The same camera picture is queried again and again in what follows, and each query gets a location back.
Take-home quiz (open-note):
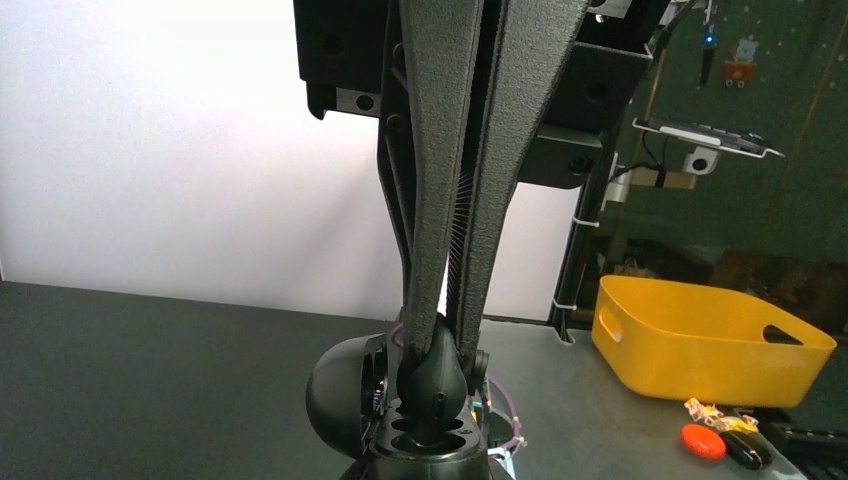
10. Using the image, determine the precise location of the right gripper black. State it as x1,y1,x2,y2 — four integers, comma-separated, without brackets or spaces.
293,0,674,372

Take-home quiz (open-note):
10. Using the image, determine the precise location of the yellow plastic bin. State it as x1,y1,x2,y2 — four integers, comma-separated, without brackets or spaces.
591,275,837,408

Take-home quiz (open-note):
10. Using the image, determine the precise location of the crumpled candy wrapper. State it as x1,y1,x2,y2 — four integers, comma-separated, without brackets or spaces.
684,398,759,433

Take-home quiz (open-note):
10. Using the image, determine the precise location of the orange oval object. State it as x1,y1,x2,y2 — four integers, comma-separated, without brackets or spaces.
680,423,726,461

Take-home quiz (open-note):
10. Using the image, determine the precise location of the black oval object on bench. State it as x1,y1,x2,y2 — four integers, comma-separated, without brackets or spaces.
719,430,773,471

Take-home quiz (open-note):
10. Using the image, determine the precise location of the black frame post right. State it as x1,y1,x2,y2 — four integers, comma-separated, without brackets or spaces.
549,147,616,340

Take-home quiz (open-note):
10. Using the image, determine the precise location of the grey metal shelf bracket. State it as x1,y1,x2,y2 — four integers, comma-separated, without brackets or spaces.
631,116,785,176

